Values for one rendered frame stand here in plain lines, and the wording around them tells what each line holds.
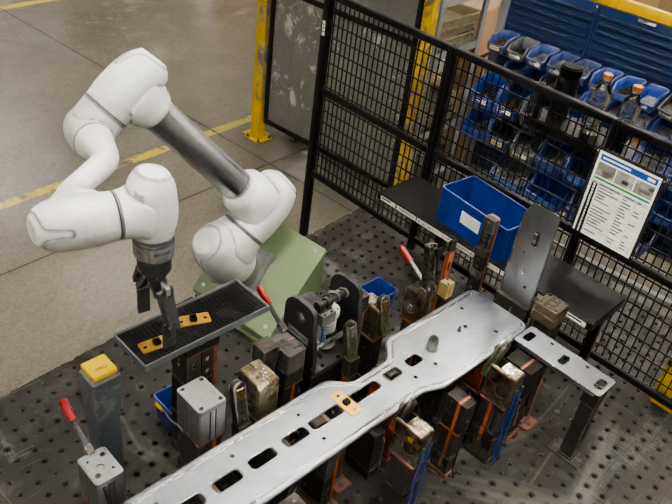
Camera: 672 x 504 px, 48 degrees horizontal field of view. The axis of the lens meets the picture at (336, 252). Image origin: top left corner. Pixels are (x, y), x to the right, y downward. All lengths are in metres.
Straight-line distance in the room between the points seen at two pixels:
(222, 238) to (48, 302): 1.63
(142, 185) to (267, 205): 0.88
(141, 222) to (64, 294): 2.32
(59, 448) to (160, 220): 0.90
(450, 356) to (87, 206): 1.10
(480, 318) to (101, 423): 1.12
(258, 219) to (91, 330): 1.47
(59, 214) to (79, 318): 2.20
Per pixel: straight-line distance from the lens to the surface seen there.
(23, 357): 3.54
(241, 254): 2.37
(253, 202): 2.31
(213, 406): 1.76
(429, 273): 2.22
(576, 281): 2.53
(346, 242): 3.01
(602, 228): 2.49
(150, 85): 2.05
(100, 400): 1.81
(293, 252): 2.51
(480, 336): 2.23
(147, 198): 1.52
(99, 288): 3.85
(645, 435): 2.60
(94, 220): 1.51
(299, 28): 4.67
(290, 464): 1.80
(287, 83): 4.85
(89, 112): 2.04
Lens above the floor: 2.41
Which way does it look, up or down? 36 degrees down
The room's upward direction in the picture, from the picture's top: 8 degrees clockwise
